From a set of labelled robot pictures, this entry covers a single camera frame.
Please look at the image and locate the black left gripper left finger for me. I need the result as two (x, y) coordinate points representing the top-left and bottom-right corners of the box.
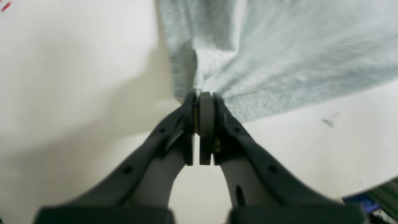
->
(34, 93), (197, 224)

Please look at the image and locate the grey T-shirt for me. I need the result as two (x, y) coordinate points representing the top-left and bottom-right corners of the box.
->
(158, 0), (398, 122)

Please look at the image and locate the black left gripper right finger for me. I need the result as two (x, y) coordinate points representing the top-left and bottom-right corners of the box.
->
(197, 92), (368, 224)

